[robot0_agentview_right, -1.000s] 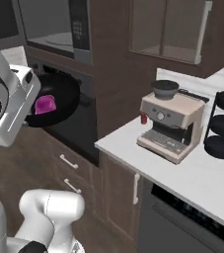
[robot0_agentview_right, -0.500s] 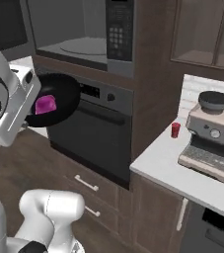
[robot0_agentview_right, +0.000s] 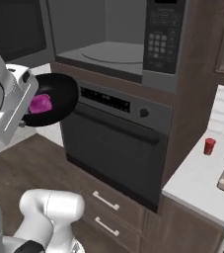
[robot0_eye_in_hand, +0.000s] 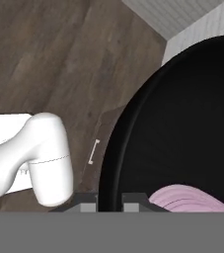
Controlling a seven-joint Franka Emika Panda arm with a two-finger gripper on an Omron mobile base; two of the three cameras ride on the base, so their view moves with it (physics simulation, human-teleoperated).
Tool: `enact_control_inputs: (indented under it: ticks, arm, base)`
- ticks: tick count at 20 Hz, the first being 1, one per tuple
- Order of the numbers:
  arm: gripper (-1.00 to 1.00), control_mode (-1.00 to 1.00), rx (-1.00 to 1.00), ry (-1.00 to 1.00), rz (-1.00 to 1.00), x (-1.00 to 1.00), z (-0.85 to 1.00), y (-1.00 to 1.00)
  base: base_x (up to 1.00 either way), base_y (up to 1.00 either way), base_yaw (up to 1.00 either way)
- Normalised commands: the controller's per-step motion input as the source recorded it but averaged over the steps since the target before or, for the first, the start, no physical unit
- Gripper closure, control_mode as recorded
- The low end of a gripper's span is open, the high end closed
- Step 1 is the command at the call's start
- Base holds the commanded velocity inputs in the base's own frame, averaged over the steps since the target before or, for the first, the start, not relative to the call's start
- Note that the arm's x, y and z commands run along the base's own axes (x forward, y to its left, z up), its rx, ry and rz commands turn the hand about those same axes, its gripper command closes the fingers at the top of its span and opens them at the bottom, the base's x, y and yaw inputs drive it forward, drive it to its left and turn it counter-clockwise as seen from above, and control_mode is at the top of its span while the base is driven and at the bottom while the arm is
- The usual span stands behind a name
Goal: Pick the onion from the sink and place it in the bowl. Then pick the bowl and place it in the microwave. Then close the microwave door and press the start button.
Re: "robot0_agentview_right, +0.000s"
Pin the black bowl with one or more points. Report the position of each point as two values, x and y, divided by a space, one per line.
62 95

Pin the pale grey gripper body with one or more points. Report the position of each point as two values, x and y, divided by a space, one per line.
16 105

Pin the red cup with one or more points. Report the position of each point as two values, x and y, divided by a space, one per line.
209 146

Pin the brown drawer front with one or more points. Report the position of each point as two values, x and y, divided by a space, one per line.
130 210
130 238

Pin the brown tall oven cupboard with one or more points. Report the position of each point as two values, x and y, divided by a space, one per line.
199 82

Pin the grey microwave oven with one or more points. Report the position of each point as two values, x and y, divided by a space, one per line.
163 39

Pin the brown base cupboard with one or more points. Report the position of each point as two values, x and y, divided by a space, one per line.
182 230

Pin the black oven knob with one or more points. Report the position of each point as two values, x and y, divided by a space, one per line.
144 112

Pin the dark grey oven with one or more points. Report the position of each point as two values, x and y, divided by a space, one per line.
116 154

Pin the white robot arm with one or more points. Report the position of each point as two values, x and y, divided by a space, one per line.
47 210

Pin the purple onion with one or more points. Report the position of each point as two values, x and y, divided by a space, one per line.
41 104

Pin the dark microwave door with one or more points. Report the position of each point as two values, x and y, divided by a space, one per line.
14 26

